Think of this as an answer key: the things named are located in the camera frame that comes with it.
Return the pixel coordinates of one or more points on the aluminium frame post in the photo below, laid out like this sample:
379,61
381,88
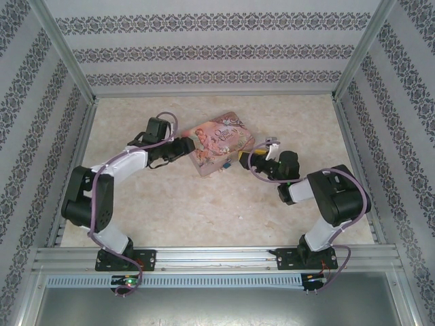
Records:
365,47
61,47

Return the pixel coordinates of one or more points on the aluminium table end rail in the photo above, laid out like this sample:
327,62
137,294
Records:
214,95

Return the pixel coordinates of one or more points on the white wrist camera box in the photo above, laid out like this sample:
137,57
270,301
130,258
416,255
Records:
272,153
172,128

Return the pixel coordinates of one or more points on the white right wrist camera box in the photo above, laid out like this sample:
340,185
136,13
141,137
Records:
272,153

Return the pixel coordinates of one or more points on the small blue padlock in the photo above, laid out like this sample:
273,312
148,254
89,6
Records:
227,166

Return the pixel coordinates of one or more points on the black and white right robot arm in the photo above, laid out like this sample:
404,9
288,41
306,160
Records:
340,203

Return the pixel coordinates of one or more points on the grey metal front panel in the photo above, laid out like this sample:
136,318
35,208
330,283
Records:
217,309

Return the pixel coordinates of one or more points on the aluminium mounting rail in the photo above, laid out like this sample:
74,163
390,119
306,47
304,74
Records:
210,259

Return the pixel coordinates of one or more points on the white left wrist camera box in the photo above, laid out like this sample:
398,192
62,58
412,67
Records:
172,128

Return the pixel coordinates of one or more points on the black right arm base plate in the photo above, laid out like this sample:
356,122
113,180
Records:
283,259

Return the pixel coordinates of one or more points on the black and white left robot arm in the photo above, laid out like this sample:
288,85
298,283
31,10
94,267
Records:
85,203

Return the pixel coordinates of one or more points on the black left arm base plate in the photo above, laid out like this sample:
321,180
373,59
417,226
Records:
146,259

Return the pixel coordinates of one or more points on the aluminium table side rail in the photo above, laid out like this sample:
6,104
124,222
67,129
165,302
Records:
79,153
347,136

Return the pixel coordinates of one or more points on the pink illustrated tin box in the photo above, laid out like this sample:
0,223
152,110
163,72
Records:
217,142

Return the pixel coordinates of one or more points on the small circuit board green light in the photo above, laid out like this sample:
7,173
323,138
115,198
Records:
126,280

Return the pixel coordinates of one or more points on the small black circuit board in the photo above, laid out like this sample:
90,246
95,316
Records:
314,280

